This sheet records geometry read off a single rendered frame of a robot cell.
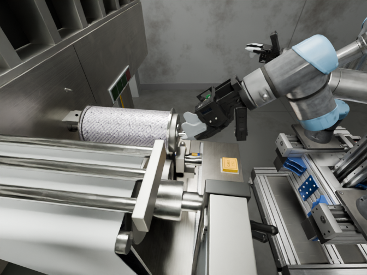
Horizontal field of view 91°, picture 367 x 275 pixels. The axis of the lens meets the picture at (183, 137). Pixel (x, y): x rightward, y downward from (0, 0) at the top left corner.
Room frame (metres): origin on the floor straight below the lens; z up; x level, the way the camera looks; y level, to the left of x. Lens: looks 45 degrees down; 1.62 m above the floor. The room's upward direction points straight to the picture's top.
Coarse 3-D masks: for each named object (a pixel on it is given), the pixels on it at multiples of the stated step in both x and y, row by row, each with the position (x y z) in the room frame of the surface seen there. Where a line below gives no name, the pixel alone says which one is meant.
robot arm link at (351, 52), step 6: (360, 36) 0.87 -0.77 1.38; (366, 36) 0.85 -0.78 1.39; (354, 42) 0.87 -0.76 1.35; (360, 42) 0.85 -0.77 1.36; (366, 42) 0.83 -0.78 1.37; (342, 48) 0.89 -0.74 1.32; (348, 48) 0.86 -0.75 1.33; (354, 48) 0.85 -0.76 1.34; (360, 48) 0.83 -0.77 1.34; (366, 48) 0.82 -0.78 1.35; (336, 54) 0.88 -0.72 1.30; (342, 54) 0.86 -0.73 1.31; (348, 54) 0.85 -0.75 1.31; (354, 54) 0.84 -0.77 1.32; (360, 54) 0.83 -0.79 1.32; (342, 60) 0.85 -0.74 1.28; (348, 60) 0.84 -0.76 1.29
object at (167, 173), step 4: (168, 160) 0.31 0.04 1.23; (172, 160) 0.32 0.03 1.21; (164, 164) 0.29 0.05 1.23; (168, 164) 0.29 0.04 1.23; (172, 164) 0.33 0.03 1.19; (164, 168) 0.28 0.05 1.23; (168, 168) 0.28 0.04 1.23; (172, 168) 0.33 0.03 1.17; (164, 172) 0.26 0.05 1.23; (168, 172) 0.26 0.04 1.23; (172, 172) 0.32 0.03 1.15; (164, 176) 0.25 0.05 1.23; (168, 176) 0.26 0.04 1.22; (172, 176) 0.31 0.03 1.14
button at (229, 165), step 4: (224, 160) 0.54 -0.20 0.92; (228, 160) 0.54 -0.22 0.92; (232, 160) 0.54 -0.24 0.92; (236, 160) 0.54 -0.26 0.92; (224, 164) 0.52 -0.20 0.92; (228, 164) 0.52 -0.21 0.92; (232, 164) 0.52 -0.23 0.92; (236, 164) 0.52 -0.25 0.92; (224, 168) 0.50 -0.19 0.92; (228, 168) 0.50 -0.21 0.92; (232, 168) 0.50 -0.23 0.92; (236, 168) 0.50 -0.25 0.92; (236, 172) 0.49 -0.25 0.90
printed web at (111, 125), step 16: (96, 112) 0.41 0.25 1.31; (112, 112) 0.41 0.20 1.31; (128, 112) 0.41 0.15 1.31; (144, 112) 0.41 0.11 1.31; (160, 112) 0.41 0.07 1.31; (96, 128) 0.37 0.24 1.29; (112, 128) 0.37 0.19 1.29; (128, 128) 0.36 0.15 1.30; (144, 128) 0.36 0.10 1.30; (160, 128) 0.36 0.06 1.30; (128, 144) 0.35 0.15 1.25; (144, 144) 0.34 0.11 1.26; (128, 256) 0.07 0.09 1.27; (144, 272) 0.07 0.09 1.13
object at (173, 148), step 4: (172, 116) 0.40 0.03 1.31; (176, 116) 0.40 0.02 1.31; (172, 120) 0.38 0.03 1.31; (176, 120) 0.39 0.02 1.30; (172, 124) 0.37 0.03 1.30; (176, 124) 0.39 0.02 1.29; (172, 128) 0.36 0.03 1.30; (172, 132) 0.35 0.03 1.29; (172, 136) 0.35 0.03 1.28; (172, 140) 0.34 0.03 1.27; (172, 144) 0.34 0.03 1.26; (172, 148) 0.34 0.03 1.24; (176, 148) 0.37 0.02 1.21
